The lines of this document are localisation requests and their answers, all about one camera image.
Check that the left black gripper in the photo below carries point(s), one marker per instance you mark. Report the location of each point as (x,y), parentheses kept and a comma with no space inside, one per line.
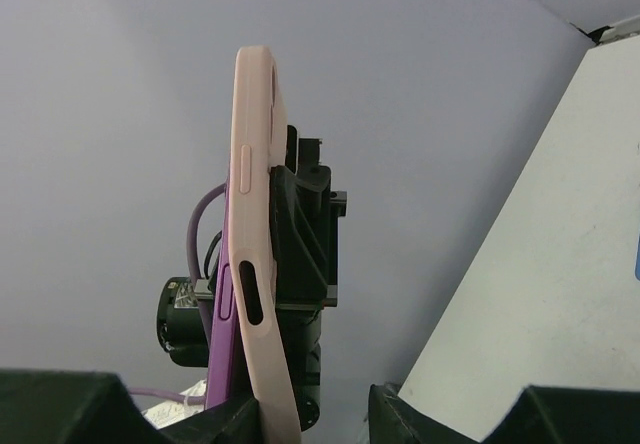
(304,214)

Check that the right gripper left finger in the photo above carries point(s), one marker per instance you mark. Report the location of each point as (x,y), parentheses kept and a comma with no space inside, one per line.
(50,406)

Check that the pink phone case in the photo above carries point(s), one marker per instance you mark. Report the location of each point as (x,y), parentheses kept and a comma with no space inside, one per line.
(258,144)

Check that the blue phone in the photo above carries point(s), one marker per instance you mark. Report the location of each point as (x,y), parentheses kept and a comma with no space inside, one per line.
(637,261)

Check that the purple phone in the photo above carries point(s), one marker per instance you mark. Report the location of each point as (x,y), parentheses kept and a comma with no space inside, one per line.
(227,371)

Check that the aluminium frame rail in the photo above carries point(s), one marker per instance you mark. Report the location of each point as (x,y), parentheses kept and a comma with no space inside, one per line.
(629,27)

